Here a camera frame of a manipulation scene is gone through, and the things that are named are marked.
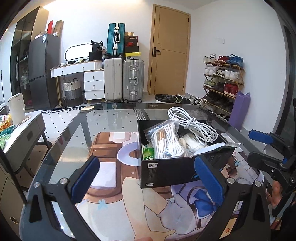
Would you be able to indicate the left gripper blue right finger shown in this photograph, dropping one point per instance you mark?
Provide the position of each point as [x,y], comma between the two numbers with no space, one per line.
[211,183]

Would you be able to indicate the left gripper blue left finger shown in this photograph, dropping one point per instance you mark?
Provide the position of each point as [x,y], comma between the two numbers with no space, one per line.
[82,178]

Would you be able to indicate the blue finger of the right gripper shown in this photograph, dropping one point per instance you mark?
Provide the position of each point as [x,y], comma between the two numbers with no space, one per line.
[260,137]

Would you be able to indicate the green white snack packet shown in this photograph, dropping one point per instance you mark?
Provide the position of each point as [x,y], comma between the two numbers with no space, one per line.
[147,152]

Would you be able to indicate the white foam wrap packet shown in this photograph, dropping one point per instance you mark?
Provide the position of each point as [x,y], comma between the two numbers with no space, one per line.
[203,149]

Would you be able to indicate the white plush toy keychain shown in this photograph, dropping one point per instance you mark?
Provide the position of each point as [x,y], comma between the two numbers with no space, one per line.
[190,141]

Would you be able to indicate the person's right hand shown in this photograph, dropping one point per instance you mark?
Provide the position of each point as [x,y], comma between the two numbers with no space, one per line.
[276,196]

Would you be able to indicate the purple bag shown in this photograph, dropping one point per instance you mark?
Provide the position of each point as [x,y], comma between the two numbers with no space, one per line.
[240,109]

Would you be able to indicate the anime print table mat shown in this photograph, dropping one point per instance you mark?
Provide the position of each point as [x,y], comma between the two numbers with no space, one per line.
[117,208]

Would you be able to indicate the black storage box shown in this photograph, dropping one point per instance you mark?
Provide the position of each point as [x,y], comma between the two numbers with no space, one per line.
[157,173]

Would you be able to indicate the shoe rack with shoes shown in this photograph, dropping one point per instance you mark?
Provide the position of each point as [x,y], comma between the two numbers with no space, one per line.
[223,80]

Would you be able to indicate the grey side cabinet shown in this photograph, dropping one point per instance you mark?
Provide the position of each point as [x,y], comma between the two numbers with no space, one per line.
[24,138]

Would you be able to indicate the shoes on floor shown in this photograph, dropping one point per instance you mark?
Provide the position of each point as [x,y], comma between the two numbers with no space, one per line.
[190,100]

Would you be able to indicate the woven laundry basket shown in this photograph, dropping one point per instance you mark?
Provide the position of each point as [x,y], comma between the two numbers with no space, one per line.
[73,92]

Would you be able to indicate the white trash bin black liner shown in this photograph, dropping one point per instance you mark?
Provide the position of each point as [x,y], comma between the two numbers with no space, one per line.
[165,98]

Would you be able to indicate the white dressing desk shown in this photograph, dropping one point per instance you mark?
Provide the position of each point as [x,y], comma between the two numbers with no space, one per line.
[90,74]

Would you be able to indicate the white hard suitcase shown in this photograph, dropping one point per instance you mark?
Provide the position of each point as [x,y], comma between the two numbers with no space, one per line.
[113,79]

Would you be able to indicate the silver hard suitcase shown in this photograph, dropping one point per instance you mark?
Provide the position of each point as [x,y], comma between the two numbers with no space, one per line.
[133,80]

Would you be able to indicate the black handbag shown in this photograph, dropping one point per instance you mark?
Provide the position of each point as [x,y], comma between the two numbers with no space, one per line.
[96,53]

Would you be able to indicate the wooden door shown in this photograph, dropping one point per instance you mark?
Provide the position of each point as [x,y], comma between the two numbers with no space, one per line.
[169,51]

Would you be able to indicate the black refrigerator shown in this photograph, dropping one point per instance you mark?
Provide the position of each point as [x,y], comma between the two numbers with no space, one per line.
[44,54]

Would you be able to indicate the stack of shoe boxes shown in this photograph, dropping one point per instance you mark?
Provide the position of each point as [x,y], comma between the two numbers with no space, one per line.
[131,46]

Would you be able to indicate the teal hard suitcase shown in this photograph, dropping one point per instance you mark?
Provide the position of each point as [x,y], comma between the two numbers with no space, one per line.
[116,39]

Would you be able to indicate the oval mirror black frame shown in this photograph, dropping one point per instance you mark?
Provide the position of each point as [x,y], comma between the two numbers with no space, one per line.
[78,52]

